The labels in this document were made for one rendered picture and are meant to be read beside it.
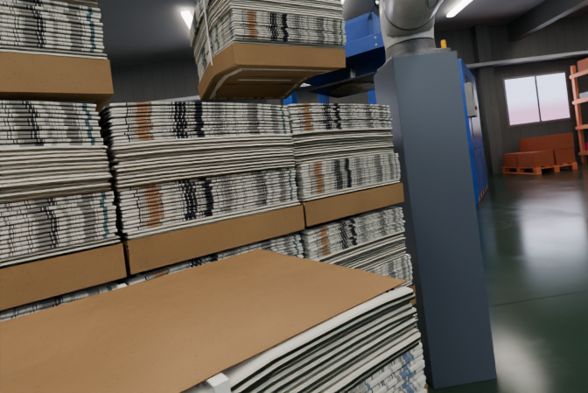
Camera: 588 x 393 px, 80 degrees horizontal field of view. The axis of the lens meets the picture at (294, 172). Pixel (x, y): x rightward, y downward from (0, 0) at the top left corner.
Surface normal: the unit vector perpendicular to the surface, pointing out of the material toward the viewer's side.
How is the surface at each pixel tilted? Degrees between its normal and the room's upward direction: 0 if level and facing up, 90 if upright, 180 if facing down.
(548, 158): 90
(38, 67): 91
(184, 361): 0
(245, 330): 0
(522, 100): 90
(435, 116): 90
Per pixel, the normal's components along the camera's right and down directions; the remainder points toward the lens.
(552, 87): 0.06, 0.00
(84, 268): 0.61, -0.05
